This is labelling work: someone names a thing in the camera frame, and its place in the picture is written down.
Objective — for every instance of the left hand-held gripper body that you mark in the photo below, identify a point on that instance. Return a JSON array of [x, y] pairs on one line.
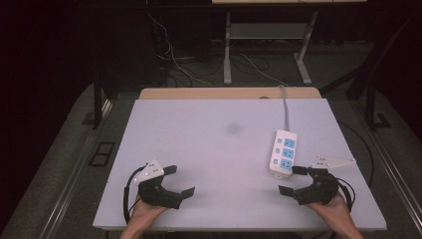
[[156, 194]]

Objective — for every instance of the white power strip blue sockets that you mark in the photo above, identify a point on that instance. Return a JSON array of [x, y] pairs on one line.
[[283, 154]]

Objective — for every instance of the white table cover board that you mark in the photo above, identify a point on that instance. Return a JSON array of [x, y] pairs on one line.
[[215, 159]]

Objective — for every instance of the white metal frame table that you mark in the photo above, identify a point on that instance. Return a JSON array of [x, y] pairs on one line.
[[267, 30]]

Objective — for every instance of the metal floor rail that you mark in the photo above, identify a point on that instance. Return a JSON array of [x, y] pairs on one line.
[[71, 172], [394, 172]]

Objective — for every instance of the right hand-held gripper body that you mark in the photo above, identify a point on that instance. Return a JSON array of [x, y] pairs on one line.
[[320, 191]]

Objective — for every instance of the person's right hand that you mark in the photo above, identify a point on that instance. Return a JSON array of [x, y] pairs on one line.
[[336, 212]]

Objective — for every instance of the black rectangular floor frame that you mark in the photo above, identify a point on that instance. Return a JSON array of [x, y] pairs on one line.
[[102, 153]]

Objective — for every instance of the wooden table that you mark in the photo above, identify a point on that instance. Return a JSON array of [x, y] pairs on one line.
[[215, 93]]

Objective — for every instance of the person's left hand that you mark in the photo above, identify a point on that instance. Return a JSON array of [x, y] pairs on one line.
[[142, 214]]

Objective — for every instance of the black metal stand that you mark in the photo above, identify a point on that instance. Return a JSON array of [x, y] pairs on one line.
[[371, 106], [97, 99]]

